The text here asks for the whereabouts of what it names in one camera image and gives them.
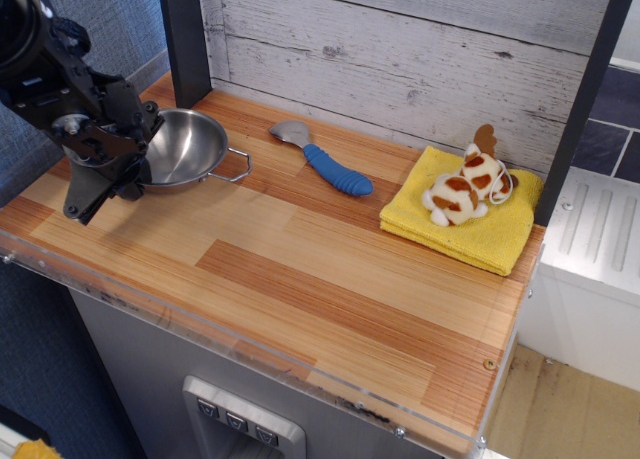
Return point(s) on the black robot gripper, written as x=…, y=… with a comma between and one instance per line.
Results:
x=106, y=140

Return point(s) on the metal bowl with handles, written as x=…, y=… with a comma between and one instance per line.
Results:
x=187, y=149

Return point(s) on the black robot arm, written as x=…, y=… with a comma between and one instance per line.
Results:
x=42, y=62

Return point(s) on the clear acrylic table guard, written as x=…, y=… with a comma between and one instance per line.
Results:
x=401, y=337

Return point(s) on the grey toy fridge cabinet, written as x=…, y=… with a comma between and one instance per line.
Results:
x=147, y=365

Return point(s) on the silver dispenser button panel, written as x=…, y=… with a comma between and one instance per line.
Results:
x=228, y=426

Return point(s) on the yellow object bottom left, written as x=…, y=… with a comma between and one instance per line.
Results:
x=35, y=450

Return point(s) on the brown white plush toy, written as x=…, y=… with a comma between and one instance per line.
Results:
x=482, y=179

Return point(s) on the yellow folded cloth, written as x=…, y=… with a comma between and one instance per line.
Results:
x=493, y=242

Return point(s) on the white cabinet at right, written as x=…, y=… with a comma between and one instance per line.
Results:
x=583, y=308

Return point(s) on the blue handled metal scoop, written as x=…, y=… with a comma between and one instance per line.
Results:
x=345, y=180

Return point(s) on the dark grey right post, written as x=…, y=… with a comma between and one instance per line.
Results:
x=598, y=63

